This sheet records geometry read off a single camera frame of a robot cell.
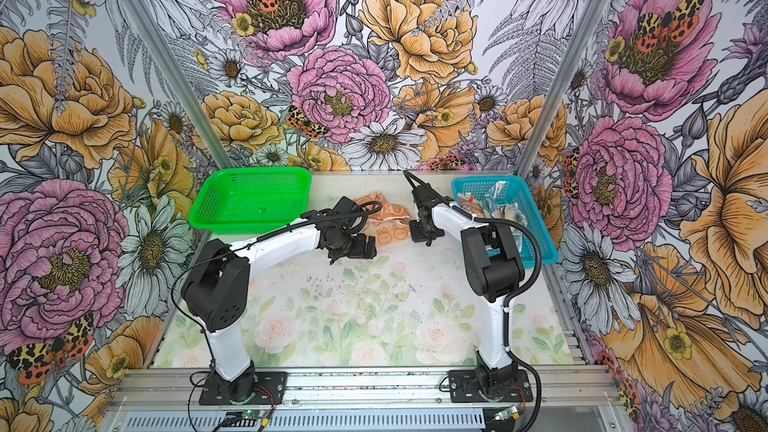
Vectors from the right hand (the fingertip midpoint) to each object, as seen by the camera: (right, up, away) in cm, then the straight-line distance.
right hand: (423, 242), depth 100 cm
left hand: (-20, -4, -10) cm, 23 cm away
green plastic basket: (-69, +13, +14) cm, 72 cm away
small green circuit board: (-42, -36, -29) cm, 63 cm away
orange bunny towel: (-11, +6, +5) cm, 14 cm away
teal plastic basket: (+33, +17, +8) cm, 38 cm away
